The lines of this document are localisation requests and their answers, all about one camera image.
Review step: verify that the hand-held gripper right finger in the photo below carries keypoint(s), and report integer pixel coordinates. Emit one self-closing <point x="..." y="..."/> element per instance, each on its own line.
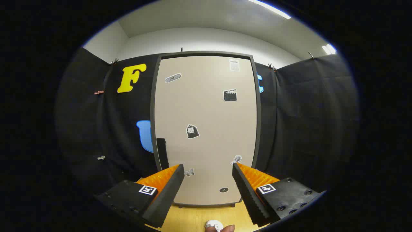
<point x="248" y="196"/>

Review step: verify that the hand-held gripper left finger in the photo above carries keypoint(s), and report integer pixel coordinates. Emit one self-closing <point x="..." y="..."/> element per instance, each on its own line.
<point x="167" y="199"/>

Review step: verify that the white shoe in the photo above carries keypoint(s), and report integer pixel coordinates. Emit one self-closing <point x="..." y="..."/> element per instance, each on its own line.
<point x="213" y="224"/>

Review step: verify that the black backdrop cloth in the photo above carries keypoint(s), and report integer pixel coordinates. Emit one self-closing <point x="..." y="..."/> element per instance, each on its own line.
<point x="305" y="112"/>

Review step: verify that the black clip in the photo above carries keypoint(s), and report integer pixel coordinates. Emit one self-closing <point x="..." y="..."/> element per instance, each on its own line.
<point x="272" y="67"/>
<point x="114" y="61"/>
<point x="310" y="55"/>

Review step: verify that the small ceiling light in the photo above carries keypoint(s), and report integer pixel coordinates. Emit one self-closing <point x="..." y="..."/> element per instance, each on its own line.
<point x="329" y="49"/>

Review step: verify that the long ceiling light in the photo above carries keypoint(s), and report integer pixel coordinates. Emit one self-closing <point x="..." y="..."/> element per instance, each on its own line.
<point x="270" y="9"/>

